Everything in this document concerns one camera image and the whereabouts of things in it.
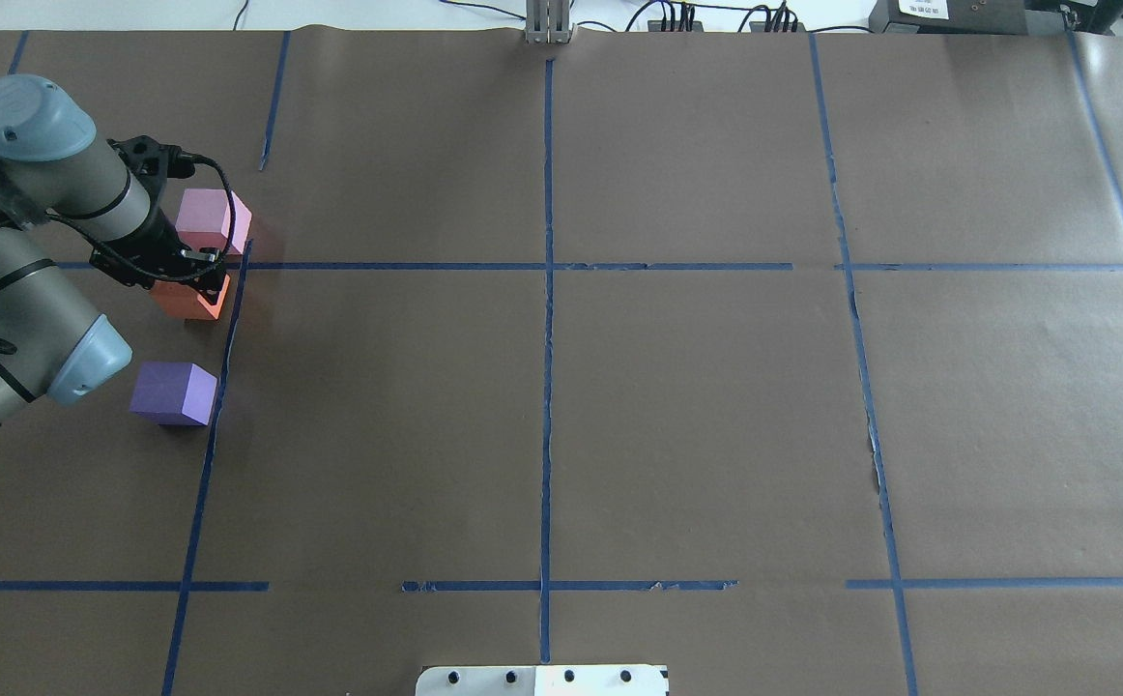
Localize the purple foam cube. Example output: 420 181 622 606
129 361 218 427

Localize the pink foam cube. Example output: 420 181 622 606
174 187 252 257

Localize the aluminium frame post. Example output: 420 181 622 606
524 0 574 45

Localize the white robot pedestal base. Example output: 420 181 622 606
416 662 672 695

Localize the orange foam cube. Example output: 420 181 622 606
148 275 231 321

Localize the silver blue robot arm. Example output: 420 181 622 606
0 73 232 428

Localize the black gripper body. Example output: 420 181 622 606
90 208 197 289

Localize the brown paper table cover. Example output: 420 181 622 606
0 27 1123 695

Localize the black computer box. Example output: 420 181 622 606
867 1 1068 36

